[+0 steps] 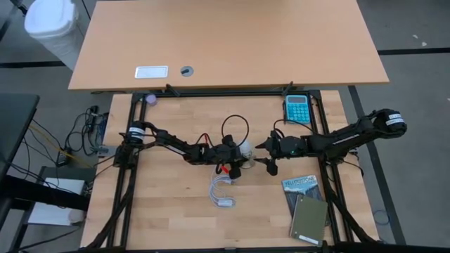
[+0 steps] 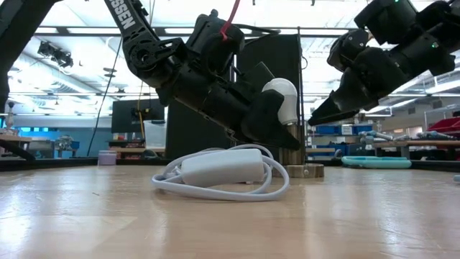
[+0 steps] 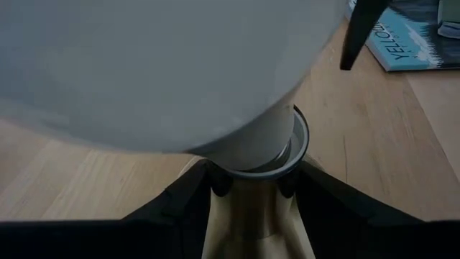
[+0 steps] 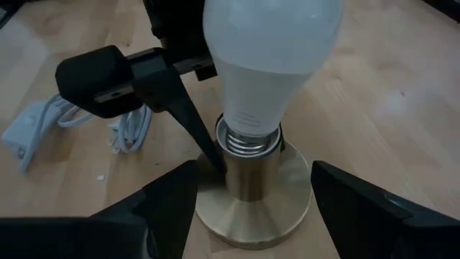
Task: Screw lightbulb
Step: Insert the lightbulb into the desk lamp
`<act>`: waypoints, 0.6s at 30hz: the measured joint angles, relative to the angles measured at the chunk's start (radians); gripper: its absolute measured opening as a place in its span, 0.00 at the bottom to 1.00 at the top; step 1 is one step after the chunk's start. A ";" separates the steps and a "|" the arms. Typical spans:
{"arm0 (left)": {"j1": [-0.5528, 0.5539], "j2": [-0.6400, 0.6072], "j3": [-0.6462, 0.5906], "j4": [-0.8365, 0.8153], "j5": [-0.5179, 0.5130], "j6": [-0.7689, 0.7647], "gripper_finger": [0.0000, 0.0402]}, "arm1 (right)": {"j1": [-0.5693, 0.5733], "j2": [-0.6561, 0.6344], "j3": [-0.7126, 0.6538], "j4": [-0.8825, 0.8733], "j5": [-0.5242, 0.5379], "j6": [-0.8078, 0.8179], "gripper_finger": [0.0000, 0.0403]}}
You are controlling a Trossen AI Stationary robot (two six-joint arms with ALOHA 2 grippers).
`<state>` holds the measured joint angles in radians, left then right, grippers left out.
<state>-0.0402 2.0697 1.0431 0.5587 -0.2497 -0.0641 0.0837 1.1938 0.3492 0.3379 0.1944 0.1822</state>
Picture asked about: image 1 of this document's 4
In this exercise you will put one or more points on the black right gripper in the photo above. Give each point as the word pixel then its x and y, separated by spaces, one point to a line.
pixel 297 149

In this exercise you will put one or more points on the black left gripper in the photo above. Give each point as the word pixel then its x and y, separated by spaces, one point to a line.
pixel 232 154

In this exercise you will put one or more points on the white lightbulb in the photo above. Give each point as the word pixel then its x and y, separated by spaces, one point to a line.
pixel 246 149

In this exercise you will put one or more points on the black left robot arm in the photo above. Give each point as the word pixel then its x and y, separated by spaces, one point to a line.
pixel 172 142

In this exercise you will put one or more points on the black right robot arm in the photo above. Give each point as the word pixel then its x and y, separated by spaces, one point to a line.
pixel 351 138

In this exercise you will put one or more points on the red zip tie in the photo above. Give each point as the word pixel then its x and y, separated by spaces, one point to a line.
pixel 224 169

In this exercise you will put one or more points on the Yellowstone book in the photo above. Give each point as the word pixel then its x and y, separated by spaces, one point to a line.
pixel 299 184

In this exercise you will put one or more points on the black pen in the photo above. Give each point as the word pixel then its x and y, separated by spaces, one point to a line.
pixel 284 112

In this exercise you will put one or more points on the teal calculator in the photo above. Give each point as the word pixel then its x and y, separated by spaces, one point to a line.
pixel 297 109

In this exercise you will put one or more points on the black diagonal strut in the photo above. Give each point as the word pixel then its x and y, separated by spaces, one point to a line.
pixel 287 88
pixel 173 90

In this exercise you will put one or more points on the green spiral notebook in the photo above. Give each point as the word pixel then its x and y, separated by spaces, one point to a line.
pixel 309 219

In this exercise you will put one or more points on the light wooden desk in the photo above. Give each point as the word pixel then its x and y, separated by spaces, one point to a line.
pixel 228 42

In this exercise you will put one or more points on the black power strip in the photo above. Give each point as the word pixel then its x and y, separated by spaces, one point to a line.
pixel 92 117

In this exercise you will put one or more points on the black power adapter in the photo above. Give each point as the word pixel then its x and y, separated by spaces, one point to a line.
pixel 62 160

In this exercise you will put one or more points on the white box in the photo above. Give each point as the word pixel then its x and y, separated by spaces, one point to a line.
pixel 56 216

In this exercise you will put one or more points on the black steel beam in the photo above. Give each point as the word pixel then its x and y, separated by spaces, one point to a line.
pixel 42 193

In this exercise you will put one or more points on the dark grey side table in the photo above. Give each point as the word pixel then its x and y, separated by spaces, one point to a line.
pixel 15 123

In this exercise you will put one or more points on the white trash bin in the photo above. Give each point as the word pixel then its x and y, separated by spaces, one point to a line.
pixel 52 24

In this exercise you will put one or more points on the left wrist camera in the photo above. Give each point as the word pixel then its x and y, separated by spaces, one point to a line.
pixel 218 159

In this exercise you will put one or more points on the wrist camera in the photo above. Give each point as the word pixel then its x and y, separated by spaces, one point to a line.
pixel 218 159
pixel 290 143

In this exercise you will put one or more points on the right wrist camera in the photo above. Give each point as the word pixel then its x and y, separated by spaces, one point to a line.
pixel 290 143

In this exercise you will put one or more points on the grey metal bracket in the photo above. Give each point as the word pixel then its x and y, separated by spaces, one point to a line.
pixel 105 151

